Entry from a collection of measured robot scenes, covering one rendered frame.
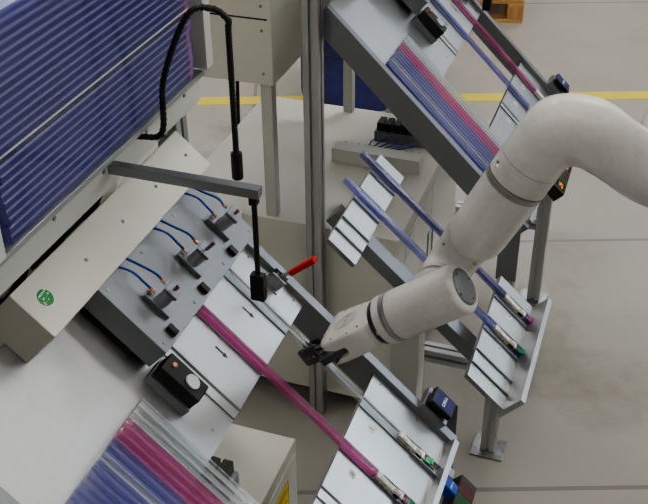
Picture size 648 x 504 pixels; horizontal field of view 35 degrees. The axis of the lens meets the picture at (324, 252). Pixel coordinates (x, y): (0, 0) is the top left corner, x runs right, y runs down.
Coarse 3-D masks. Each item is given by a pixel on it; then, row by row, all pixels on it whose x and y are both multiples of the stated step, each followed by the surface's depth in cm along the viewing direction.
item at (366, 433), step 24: (384, 384) 186; (360, 408) 179; (384, 408) 183; (408, 408) 187; (360, 432) 176; (384, 432) 180; (408, 432) 184; (432, 432) 188; (336, 456) 169; (384, 456) 177; (408, 456) 181; (432, 456) 185; (336, 480) 166; (360, 480) 170; (408, 480) 178; (432, 480) 182
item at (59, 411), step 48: (96, 336) 150; (192, 336) 162; (240, 336) 169; (0, 384) 136; (48, 384) 140; (96, 384) 145; (144, 384) 151; (240, 384) 163; (0, 432) 132; (48, 432) 137; (96, 432) 141; (192, 432) 152; (0, 480) 129; (48, 480) 133
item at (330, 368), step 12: (228, 276) 174; (240, 276) 174; (240, 288) 174; (252, 300) 175; (276, 312) 176; (288, 324) 176; (300, 336) 177; (336, 372) 178; (348, 384) 178; (360, 396) 179; (372, 408) 179; (384, 420) 180; (396, 432) 180
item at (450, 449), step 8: (456, 440) 188; (448, 448) 187; (456, 448) 187; (448, 456) 184; (440, 464) 184; (448, 464) 183; (440, 472) 182; (448, 472) 182; (440, 480) 180; (432, 488) 180; (440, 488) 179; (432, 496) 177; (440, 496) 177
